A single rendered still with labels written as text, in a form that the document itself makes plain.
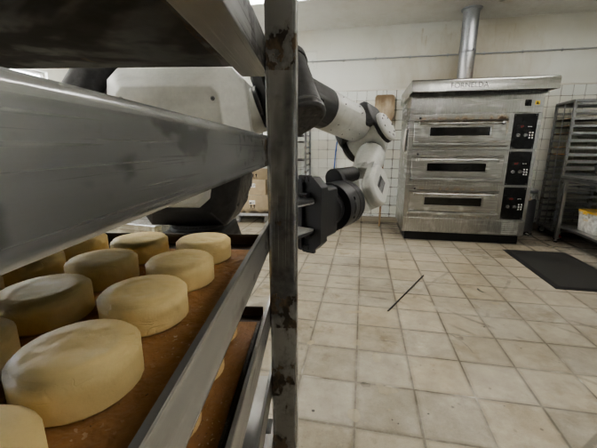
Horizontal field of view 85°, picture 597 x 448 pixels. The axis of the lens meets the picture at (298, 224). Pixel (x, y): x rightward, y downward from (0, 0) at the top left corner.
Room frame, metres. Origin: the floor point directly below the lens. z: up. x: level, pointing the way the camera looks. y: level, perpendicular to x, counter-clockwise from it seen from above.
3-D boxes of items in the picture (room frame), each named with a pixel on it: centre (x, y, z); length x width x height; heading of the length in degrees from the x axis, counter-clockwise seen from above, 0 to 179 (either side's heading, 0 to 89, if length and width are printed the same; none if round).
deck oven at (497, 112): (4.58, -2.23, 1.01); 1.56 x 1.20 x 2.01; 79
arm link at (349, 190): (0.57, -0.04, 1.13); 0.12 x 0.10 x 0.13; 148
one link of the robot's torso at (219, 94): (0.76, 0.22, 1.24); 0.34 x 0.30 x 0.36; 88
